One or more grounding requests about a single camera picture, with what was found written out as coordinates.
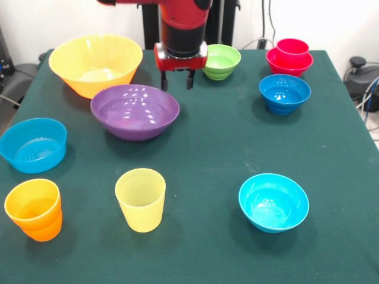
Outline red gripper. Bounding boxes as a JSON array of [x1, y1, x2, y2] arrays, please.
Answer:
[[153, 40, 209, 91]]

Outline green bowl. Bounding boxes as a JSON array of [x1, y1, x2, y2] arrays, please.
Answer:
[[202, 44, 242, 81]]

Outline large purple bowl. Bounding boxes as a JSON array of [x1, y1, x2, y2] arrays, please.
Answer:
[[90, 83, 181, 142]]

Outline red-pink bowl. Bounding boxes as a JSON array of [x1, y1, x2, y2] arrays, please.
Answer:
[[265, 49, 314, 79]]

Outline dark blue bowl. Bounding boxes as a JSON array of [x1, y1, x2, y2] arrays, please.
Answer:
[[258, 73, 312, 116]]

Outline red-pink cup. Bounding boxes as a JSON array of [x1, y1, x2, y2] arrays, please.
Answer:
[[276, 38, 311, 57]]

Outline large orange bowl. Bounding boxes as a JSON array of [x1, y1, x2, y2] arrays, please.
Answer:
[[48, 34, 144, 100]]

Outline yellow-green cup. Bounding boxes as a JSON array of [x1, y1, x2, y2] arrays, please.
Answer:
[[114, 167, 167, 234]]

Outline cyan bowl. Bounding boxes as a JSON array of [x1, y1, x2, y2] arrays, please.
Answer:
[[238, 173, 310, 234]]

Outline blue ribbed bowl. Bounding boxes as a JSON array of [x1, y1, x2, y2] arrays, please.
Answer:
[[0, 117, 68, 175]]

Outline black device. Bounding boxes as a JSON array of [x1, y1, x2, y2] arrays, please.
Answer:
[[0, 26, 15, 80]]

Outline dark green tablecloth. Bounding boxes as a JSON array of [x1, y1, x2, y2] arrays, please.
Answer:
[[0, 49, 379, 284]]

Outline orange cup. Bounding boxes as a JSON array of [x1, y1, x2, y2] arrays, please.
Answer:
[[4, 177, 63, 243]]

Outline grey pedestal foot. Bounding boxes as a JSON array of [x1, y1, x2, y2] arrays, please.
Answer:
[[5, 53, 48, 101], [343, 57, 379, 100]]

